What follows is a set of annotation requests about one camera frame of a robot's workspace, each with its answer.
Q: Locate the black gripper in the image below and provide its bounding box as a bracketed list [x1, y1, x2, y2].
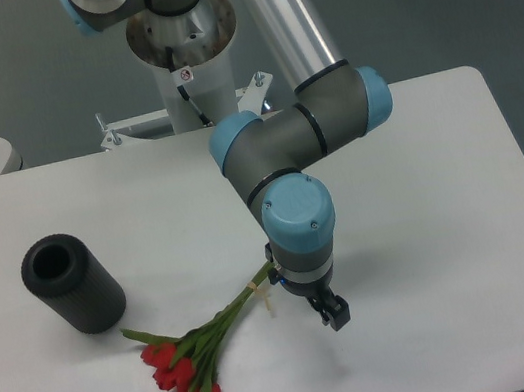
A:
[264, 242, 351, 331]

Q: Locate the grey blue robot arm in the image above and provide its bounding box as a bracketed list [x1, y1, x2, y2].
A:
[59, 0, 393, 329]

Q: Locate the red tulip bouquet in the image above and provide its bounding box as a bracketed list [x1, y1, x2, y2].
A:
[120, 262, 274, 392]

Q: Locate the black ribbed cylindrical vase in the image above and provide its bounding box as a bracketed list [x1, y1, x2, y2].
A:
[20, 233, 127, 335]

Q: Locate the black cable on pedestal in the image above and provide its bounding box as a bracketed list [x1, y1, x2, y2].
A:
[163, 38, 216, 133]

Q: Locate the white metal base frame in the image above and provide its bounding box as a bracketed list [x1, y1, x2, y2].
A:
[95, 71, 274, 152]

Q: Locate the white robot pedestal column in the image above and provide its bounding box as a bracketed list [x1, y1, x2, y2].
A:
[126, 0, 238, 134]

